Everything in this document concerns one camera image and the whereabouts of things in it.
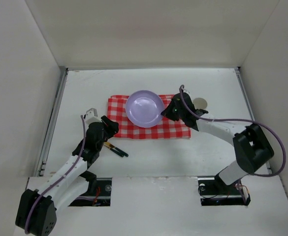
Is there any red checkered cloth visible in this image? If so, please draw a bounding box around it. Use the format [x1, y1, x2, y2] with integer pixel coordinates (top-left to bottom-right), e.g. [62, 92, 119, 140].
[107, 95, 192, 140]

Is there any blue mug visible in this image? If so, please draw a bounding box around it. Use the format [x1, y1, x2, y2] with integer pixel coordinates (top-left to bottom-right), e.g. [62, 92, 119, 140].
[192, 97, 208, 110]

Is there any purple plate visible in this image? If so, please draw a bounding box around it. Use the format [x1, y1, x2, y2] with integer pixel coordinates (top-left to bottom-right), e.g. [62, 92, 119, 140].
[125, 90, 165, 128]

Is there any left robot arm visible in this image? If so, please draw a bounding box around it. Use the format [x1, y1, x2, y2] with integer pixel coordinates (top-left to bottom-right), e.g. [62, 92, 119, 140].
[15, 116, 119, 236]

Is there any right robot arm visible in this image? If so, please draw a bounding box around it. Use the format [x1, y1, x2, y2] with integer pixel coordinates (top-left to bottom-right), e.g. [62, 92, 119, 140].
[161, 92, 274, 195]

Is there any gold fork green handle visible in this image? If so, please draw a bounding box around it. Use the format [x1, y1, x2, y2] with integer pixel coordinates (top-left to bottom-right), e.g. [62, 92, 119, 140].
[104, 142, 116, 150]

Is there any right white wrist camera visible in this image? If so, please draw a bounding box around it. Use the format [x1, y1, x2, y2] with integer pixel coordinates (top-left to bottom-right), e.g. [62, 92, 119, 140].
[182, 89, 190, 94]

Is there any gold knife green handle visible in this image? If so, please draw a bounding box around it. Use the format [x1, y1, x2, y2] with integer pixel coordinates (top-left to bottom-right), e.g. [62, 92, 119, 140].
[114, 146, 128, 157]

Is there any left aluminium rail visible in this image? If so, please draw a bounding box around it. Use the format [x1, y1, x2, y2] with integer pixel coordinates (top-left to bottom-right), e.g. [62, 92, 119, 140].
[33, 66, 68, 177]

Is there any aluminium rail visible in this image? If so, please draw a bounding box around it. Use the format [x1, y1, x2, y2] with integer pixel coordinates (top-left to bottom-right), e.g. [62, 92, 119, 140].
[234, 67, 273, 175]
[33, 66, 68, 177]

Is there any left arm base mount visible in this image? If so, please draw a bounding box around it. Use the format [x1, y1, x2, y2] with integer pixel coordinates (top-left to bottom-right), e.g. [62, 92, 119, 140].
[69, 178, 112, 207]

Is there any right aluminium rail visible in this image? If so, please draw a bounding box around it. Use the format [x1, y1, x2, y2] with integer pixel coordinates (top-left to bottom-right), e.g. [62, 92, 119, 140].
[234, 67, 273, 175]

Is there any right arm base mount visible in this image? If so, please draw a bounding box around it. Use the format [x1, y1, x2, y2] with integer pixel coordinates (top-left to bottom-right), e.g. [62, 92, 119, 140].
[197, 176, 251, 207]

